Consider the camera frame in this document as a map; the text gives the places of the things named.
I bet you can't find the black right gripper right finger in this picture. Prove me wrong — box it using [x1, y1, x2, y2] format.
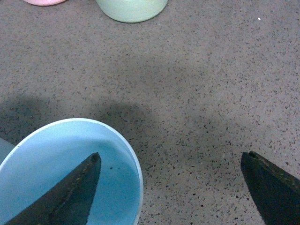
[241, 151, 300, 225]

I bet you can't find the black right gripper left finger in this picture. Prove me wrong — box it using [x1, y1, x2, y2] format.
[5, 152, 101, 225]

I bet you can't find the light blue plastic cup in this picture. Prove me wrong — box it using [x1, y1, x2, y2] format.
[0, 118, 143, 225]

